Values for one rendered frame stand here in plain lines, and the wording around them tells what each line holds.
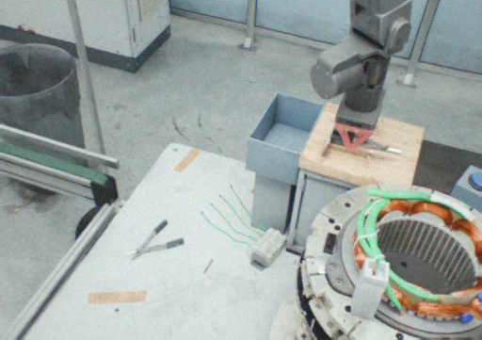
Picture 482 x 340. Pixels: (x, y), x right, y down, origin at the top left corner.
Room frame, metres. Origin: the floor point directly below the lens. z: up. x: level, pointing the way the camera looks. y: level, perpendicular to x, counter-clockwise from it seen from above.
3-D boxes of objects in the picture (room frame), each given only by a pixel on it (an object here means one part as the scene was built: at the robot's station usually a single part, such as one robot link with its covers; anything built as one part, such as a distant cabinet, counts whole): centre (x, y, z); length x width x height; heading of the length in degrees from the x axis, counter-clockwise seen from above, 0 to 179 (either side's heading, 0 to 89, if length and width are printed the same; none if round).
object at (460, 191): (0.67, -0.45, 0.91); 0.07 x 0.07 x 0.25; 51
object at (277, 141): (0.79, -0.09, 0.92); 0.17 x 0.11 x 0.28; 159
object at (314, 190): (0.73, -0.24, 0.91); 0.19 x 0.19 x 0.26; 69
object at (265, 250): (0.68, -0.08, 0.80); 0.10 x 0.05 x 0.04; 145
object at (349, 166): (0.74, -0.24, 1.05); 0.20 x 0.19 x 0.02; 69
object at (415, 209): (0.51, -0.29, 1.12); 0.06 x 0.02 x 0.04; 74
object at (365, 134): (0.70, -0.20, 1.13); 0.07 x 0.07 x 0.09; 70
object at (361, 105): (0.70, -0.20, 1.20); 0.10 x 0.07 x 0.07; 160
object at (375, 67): (0.69, -0.19, 1.26); 0.07 x 0.06 x 0.07; 124
